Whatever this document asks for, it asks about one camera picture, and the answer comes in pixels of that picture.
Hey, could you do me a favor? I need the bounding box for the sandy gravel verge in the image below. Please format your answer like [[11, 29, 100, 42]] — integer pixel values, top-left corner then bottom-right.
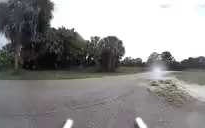
[[144, 78, 205, 109]]

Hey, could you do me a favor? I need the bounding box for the grass strip below trees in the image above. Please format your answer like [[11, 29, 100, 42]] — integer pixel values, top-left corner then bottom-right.
[[0, 65, 146, 81]]

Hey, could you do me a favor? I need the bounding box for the open grass field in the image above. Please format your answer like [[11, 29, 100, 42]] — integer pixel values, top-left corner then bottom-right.
[[169, 69, 205, 88]]

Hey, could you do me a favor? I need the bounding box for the robot's own part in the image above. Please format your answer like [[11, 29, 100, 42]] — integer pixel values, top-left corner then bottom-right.
[[62, 118, 75, 128], [134, 116, 148, 128]]

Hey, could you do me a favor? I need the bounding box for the grey asphalt road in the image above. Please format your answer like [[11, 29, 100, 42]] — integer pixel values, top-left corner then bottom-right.
[[0, 71, 205, 128]]

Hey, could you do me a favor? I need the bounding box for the distant row of trees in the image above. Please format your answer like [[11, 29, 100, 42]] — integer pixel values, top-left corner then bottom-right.
[[120, 50, 205, 72]]

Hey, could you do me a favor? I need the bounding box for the clump of tall trees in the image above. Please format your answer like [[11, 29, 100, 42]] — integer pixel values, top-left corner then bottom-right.
[[0, 0, 126, 73]]

